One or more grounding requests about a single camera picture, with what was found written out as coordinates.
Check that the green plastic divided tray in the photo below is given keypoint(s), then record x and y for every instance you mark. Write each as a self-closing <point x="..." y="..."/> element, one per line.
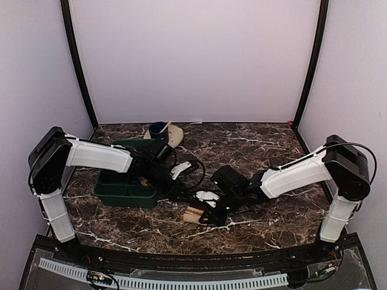
<point x="125" y="189"/>

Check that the black left corner post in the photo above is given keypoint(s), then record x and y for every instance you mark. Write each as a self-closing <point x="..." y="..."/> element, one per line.
<point x="75" y="57"/>

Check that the white slotted cable duct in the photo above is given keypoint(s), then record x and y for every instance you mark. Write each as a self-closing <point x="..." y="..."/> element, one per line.
<point x="149" y="279"/>

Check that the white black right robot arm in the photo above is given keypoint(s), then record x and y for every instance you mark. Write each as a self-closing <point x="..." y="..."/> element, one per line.
<point x="337" y="160"/>

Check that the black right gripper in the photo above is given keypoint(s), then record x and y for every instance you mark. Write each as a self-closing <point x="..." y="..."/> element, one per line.
<point x="214" y="219"/>

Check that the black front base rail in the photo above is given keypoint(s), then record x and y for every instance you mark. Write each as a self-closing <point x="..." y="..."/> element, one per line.
<point x="292" y="259"/>

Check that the black right corner post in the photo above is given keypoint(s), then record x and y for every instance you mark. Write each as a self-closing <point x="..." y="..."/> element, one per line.
<point x="312" y="66"/>

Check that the blue enamel mug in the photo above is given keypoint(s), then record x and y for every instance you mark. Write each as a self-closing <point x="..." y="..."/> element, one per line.
<point x="154" y="131"/>

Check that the tan brown sock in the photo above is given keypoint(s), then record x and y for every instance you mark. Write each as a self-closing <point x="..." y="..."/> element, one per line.
<point x="145" y="183"/>

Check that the striped cream red sock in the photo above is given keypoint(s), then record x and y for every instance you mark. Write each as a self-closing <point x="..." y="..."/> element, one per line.
<point x="192" y="213"/>

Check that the cream ceramic saucer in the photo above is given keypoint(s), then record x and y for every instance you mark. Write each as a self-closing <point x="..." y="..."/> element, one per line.
<point x="176" y="135"/>

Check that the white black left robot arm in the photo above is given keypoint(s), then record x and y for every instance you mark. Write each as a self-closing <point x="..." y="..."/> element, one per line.
<point x="59" y="153"/>

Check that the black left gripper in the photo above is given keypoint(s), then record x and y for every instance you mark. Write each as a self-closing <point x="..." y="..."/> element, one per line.
<point x="172" y="193"/>

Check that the black corner post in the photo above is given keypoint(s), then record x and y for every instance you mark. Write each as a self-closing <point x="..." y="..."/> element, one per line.
<point x="312" y="66"/>
<point x="75" y="57"/>

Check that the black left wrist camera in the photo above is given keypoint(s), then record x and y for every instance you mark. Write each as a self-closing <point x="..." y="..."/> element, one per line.
<point x="183" y="168"/>

